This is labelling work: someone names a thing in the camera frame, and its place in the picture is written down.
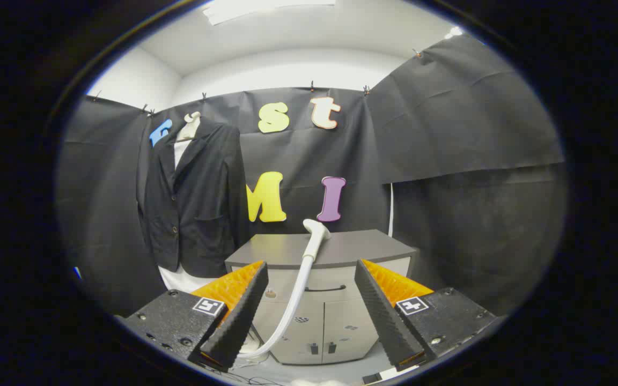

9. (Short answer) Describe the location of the grey cabinet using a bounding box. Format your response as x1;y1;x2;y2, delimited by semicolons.
225;229;418;366

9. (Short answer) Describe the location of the black backdrop cloth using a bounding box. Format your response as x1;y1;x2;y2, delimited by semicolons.
56;35;567;317

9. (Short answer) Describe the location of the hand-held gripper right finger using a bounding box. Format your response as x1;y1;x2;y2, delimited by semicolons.
355;259;497;372

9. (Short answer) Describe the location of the white garment steamer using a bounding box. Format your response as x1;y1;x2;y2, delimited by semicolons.
237;219;331;361

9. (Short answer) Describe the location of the long ceiling light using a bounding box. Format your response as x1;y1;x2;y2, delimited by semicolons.
203;0;336;26

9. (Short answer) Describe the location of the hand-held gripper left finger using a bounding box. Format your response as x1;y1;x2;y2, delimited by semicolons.
121;261;269;372

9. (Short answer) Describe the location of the black jacket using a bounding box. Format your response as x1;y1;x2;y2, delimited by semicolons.
136;118;248;278

